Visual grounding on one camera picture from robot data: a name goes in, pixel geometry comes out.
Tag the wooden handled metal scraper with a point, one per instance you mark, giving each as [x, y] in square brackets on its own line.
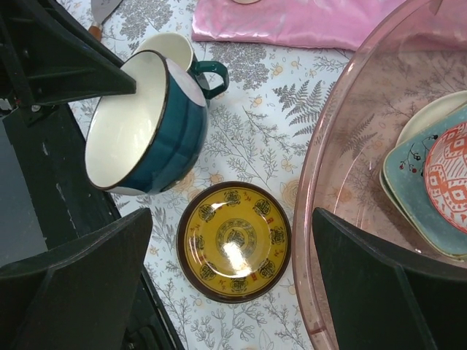
[101, 10]

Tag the yellow patterned plate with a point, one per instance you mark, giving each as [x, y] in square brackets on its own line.
[234, 242]

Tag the mint divided rectangular tray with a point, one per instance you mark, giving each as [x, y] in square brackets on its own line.
[393, 199]

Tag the dark green mug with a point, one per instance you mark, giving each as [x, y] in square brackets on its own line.
[178, 48]

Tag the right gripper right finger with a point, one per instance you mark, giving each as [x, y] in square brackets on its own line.
[383, 296]

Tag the pink satin cloth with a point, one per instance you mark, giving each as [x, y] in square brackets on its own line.
[323, 24]

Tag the pink transparent plastic bin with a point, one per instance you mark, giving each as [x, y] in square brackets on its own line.
[415, 56]

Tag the red patterned bowl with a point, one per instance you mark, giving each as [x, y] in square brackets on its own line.
[445, 176]

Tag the dark teal dotted bowl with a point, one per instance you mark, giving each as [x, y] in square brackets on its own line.
[147, 141]

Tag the cream and pink plate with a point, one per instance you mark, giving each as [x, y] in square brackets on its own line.
[432, 113]

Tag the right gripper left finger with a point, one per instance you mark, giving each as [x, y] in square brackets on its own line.
[78, 295]

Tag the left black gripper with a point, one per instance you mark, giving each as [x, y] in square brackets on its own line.
[48, 58]

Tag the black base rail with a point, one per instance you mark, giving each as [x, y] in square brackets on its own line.
[46, 201]

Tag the cream mug black rim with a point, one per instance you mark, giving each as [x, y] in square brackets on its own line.
[246, 1]

